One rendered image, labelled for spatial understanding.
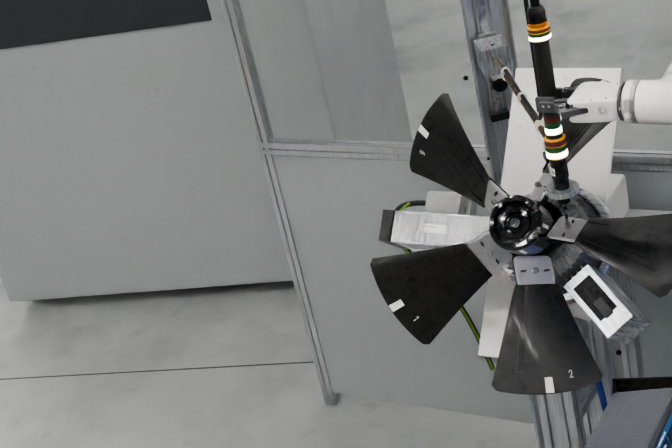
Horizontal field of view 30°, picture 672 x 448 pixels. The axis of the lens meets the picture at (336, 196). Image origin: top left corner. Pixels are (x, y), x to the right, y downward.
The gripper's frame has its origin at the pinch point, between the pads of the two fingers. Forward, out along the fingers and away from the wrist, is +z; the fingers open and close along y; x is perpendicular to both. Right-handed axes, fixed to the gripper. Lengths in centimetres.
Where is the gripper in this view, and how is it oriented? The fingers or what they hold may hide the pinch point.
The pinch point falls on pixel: (549, 99)
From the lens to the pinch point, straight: 253.4
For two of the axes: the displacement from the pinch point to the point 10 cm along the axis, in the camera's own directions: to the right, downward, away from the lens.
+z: -8.6, -0.6, 5.1
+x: -2.0, -8.8, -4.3
